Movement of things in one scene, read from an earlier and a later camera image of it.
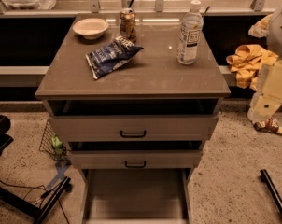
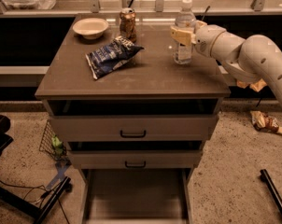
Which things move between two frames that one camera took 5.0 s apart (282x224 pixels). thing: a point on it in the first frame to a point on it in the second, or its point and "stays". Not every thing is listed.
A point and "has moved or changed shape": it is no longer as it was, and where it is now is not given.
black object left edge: [0, 140] stays
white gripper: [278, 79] to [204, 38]
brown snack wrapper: [269, 124] stays
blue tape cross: [61, 166] stays
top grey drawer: [133, 119] stays
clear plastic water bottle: [191, 26] has moved or changed shape
